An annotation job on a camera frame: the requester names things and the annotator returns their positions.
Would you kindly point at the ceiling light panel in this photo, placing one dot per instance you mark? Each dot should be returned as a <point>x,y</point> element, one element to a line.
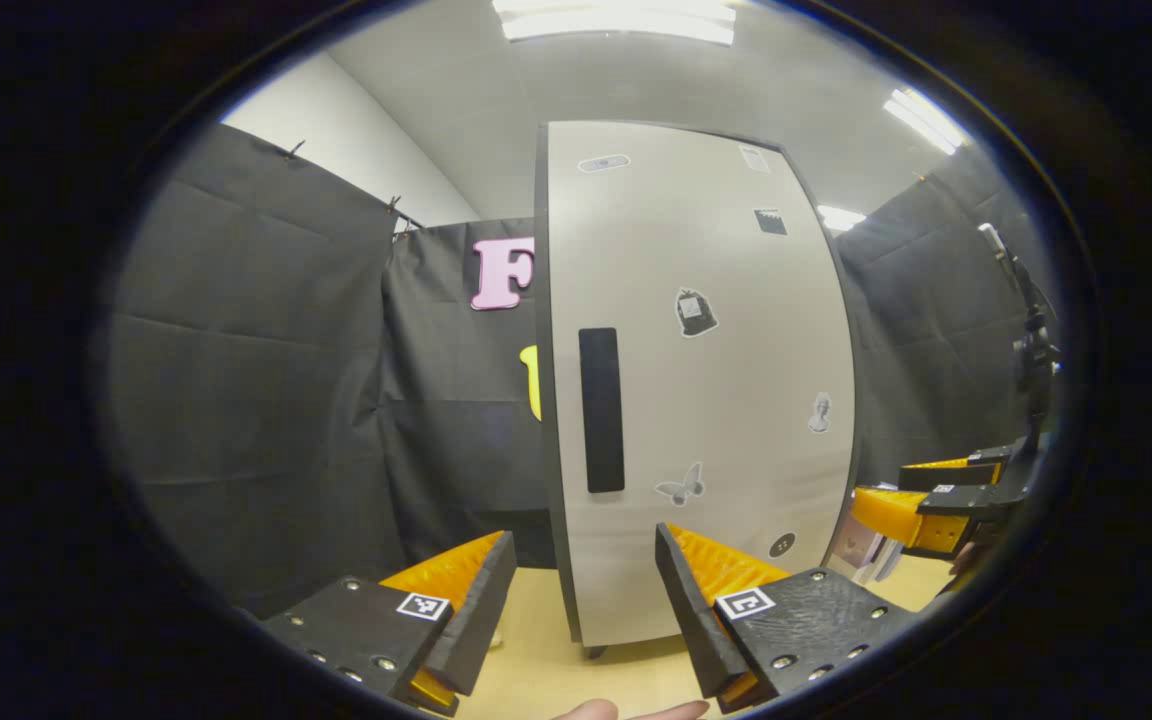
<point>841,218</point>
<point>616,20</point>
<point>926,120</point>

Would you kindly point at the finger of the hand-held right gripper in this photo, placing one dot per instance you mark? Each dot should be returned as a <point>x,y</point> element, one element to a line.
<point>946,477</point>
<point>956,503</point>

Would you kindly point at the black backdrop cloth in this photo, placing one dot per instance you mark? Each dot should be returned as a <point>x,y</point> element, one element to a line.
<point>256,400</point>

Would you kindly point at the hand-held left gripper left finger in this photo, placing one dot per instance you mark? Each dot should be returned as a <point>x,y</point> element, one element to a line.
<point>481,615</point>

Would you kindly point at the dark grey cabinet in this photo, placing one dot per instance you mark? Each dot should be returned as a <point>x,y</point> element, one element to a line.
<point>593,652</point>

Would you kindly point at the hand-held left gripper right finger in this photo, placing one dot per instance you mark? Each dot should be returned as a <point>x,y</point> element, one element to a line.
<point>691,620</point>

